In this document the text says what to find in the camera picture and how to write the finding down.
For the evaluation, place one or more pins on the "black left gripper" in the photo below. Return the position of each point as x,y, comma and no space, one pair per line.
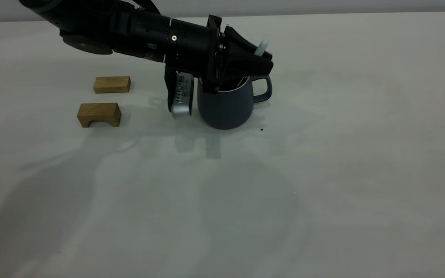
195,46

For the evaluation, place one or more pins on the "dark grey ceramic mug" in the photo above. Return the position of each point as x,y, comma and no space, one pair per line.
226,112

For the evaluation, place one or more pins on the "flat rectangular wooden block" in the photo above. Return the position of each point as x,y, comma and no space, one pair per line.
112,85

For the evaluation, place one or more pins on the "arched wooden block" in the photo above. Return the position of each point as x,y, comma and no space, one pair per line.
99,112

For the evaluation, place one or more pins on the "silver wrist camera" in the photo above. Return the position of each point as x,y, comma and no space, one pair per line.
184,96

